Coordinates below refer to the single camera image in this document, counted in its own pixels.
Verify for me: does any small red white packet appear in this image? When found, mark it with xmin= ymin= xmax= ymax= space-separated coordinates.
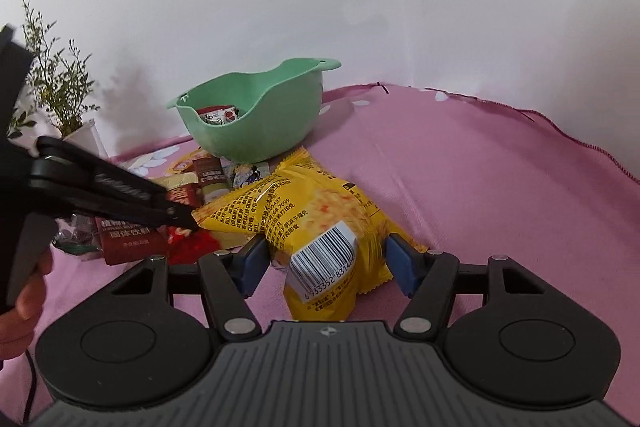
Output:
xmin=196 ymin=105 xmax=240 ymax=126

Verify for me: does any person's left hand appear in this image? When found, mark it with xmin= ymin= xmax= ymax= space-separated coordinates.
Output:
xmin=0 ymin=251 xmax=55 ymax=360

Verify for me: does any red white snack packet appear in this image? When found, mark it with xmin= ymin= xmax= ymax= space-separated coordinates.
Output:
xmin=167 ymin=227 xmax=221 ymax=265

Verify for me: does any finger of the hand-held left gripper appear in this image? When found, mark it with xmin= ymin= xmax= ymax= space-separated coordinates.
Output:
xmin=27 ymin=136 xmax=199 ymax=229

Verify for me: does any yellow snack packet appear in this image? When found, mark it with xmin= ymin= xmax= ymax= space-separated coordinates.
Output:
xmin=191 ymin=146 xmax=430 ymax=322

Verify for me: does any black cable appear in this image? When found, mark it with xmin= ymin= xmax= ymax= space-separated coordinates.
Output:
xmin=22 ymin=349 xmax=40 ymax=427

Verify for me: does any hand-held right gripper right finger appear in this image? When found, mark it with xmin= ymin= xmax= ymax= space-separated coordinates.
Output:
xmin=385 ymin=233 xmax=546 ymax=342

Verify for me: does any brown cream snack packet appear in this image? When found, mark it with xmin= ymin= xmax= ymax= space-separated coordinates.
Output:
xmin=192 ymin=157 xmax=231 ymax=202

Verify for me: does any dark red drink powder packet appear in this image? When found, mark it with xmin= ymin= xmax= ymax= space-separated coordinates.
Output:
xmin=95 ymin=214 xmax=168 ymax=267

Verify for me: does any plant in clear cup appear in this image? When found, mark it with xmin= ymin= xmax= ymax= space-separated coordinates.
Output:
xmin=7 ymin=0 xmax=108 ymax=158

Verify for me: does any green plastic bowl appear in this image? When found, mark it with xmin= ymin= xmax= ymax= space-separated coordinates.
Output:
xmin=166 ymin=58 xmax=342 ymax=162

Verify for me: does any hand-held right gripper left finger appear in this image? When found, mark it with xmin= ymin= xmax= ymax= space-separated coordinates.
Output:
xmin=107 ymin=234 xmax=271 ymax=342

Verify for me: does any blue white print candy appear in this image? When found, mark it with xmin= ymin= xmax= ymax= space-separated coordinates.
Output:
xmin=227 ymin=161 xmax=271 ymax=188

